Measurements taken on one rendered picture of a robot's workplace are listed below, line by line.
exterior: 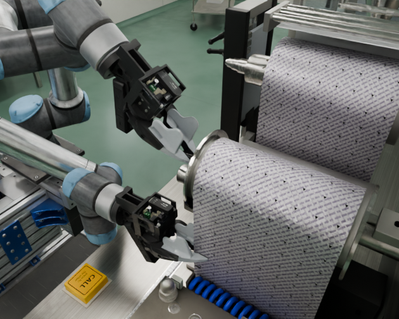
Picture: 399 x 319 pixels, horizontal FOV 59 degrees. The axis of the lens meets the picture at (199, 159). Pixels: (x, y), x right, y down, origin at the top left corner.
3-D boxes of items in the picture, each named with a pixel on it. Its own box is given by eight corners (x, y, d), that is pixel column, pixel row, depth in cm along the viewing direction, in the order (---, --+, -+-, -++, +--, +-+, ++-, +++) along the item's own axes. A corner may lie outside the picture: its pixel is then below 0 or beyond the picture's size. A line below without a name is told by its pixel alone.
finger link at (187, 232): (210, 240, 63) (168, 220, 66) (209, 261, 66) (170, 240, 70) (219, 229, 65) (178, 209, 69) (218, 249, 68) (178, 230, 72)
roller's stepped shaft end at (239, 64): (229, 66, 80) (230, 52, 78) (253, 72, 77) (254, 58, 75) (222, 71, 77) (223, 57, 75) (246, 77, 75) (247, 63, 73)
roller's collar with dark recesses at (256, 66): (256, 76, 79) (259, 49, 75) (280, 83, 77) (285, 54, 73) (242, 87, 75) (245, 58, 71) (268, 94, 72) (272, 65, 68)
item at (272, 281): (195, 272, 72) (194, 209, 60) (306, 336, 62) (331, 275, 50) (194, 274, 71) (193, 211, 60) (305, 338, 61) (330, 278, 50)
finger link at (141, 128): (157, 150, 57) (123, 107, 57) (152, 154, 59) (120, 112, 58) (175, 138, 60) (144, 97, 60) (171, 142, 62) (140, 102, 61)
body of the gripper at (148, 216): (155, 227, 63) (106, 201, 68) (158, 256, 68) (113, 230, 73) (180, 202, 68) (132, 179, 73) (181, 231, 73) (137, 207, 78)
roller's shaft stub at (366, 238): (360, 233, 53) (369, 213, 51) (410, 254, 50) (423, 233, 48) (353, 253, 51) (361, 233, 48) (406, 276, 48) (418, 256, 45)
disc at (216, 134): (225, 177, 71) (229, 114, 62) (227, 178, 71) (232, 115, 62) (183, 224, 62) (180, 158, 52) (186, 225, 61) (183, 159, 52)
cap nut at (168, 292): (166, 281, 69) (164, 268, 66) (181, 290, 68) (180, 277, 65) (154, 296, 67) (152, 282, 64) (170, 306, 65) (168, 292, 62)
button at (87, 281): (88, 268, 87) (86, 261, 85) (108, 281, 84) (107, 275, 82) (65, 289, 82) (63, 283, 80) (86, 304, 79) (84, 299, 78)
